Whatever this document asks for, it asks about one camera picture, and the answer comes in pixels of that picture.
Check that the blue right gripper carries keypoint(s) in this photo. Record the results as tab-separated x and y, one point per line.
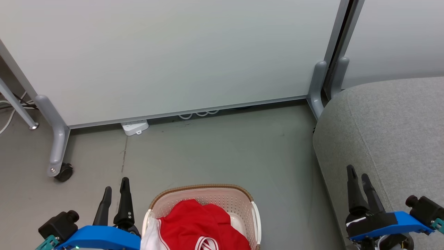
381	225

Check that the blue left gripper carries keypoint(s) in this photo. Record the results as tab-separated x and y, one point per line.
100	238

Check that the red garment with white trim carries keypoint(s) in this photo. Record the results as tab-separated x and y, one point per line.
150	238

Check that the grey fabric sofa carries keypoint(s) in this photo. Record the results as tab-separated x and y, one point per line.
392	135

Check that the black caster wheel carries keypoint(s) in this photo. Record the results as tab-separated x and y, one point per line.
64	172

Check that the white power strip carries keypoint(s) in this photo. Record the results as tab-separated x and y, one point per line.
135	127

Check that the grey partition foot with caster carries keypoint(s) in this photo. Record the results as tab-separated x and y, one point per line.
57	135

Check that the cream plastic laundry basket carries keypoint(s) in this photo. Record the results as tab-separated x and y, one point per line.
239	205

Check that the grey metal table leg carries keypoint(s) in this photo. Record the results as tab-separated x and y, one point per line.
15	102

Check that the large white partition panel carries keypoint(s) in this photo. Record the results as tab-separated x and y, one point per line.
166	55

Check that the narrow white partition panel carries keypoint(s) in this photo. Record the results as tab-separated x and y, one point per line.
395	34

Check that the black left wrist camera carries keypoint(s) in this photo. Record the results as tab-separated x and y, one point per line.
59	225

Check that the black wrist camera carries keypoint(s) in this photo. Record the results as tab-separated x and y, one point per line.
59	225
425	208

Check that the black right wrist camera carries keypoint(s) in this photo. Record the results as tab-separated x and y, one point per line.
425	208

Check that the teal left camera connector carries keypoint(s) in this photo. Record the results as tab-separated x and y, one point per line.
47	243

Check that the teal camera connector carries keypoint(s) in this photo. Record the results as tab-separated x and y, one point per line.
438	225
47	243

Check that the teal right camera connector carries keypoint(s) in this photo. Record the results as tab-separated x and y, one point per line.
438	225

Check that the grey partition foot post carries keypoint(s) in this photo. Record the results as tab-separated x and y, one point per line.
340	74
316	86

